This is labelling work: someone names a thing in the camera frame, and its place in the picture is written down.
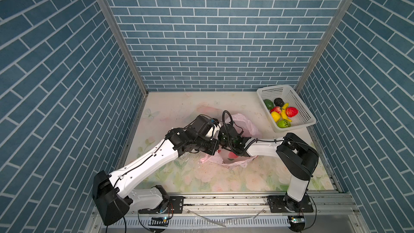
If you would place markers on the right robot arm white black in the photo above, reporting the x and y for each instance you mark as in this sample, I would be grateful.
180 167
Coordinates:
298 157

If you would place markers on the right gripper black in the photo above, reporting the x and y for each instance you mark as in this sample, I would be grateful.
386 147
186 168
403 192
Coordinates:
220 134

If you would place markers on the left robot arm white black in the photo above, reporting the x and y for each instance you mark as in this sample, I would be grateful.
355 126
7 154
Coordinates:
114 194

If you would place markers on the white slotted cable duct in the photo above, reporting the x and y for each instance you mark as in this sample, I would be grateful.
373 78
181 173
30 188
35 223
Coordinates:
198 222

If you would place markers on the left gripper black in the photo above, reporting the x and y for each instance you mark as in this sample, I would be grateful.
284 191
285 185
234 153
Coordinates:
212 149

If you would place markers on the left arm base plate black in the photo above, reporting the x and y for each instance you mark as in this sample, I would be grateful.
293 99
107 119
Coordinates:
173 205

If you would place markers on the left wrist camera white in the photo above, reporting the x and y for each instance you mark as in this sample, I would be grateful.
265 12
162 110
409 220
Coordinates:
216 125

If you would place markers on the pink plastic fruit bag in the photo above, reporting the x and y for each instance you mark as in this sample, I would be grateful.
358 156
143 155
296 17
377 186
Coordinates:
227 158

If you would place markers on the yellow banana toy fruit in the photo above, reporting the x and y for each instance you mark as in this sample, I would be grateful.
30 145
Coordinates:
284 115

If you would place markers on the red wax apple toy fruit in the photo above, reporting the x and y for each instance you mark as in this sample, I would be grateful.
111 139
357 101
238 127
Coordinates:
276 109

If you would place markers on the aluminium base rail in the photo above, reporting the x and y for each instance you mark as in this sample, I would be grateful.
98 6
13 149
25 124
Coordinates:
243 204

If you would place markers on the white plastic mesh basket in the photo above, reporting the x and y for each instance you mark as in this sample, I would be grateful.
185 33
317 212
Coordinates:
304 118

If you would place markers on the light green bumpy toy fruit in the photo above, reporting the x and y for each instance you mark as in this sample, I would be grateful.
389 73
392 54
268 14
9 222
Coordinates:
283 123

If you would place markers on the red strawberry toy fruit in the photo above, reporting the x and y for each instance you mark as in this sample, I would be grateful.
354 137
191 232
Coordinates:
291 112

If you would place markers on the yellow lemon toy fruit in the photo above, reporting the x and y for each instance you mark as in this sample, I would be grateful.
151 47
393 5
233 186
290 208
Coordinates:
275 116

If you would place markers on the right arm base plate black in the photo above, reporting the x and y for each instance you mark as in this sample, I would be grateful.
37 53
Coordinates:
286 204

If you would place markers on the black avocado toy fruit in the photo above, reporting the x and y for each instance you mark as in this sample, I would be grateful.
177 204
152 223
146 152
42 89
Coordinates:
278 102

